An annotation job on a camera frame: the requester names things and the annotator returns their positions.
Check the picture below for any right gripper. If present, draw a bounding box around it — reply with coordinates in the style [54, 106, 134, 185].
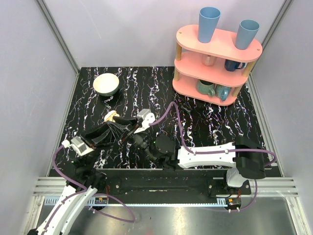
[106, 116, 157, 163]

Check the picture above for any beige earbud charging case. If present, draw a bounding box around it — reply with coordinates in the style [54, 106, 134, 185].
[104, 110, 120, 122]

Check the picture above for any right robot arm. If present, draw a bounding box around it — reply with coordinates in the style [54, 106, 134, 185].
[105, 109, 266, 194]

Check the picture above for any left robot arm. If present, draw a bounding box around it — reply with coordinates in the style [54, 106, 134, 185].
[28, 120, 122, 235]

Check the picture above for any white ceramic bowl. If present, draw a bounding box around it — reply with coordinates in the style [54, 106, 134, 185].
[93, 73, 120, 96]

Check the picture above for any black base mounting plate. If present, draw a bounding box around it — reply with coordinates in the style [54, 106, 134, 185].
[88, 169, 251, 197]

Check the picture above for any green glazed mug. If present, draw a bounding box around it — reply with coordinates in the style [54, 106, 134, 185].
[197, 79, 215, 96]

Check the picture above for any light blue mug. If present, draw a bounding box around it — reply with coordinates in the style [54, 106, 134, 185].
[215, 85, 231, 101]

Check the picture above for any pink three-tier shelf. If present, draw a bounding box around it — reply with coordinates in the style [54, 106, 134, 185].
[172, 24, 263, 106]

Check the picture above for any pink mug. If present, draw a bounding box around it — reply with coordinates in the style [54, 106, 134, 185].
[201, 54, 217, 66]

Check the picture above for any dark blue mug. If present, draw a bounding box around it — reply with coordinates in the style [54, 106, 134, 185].
[224, 60, 246, 71]

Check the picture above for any tall blue cup left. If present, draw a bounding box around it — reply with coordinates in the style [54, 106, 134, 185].
[198, 7, 221, 43]

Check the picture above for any tall blue cup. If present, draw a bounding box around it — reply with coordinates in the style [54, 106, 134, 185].
[235, 19, 260, 50]
[198, 7, 221, 43]

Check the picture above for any tall blue cup right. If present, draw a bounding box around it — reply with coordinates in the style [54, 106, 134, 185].
[235, 19, 260, 50]

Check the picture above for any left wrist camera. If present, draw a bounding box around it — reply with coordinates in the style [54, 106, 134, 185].
[62, 136, 94, 156]

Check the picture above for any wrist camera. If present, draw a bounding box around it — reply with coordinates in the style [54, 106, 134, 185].
[62, 136, 94, 156]
[134, 109, 156, 134]

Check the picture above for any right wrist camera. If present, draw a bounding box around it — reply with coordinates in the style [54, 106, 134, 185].
[134, 109, 156, 134]

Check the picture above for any aluminium rail frame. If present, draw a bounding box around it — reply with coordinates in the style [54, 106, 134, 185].
[31, 156, 304, 213]

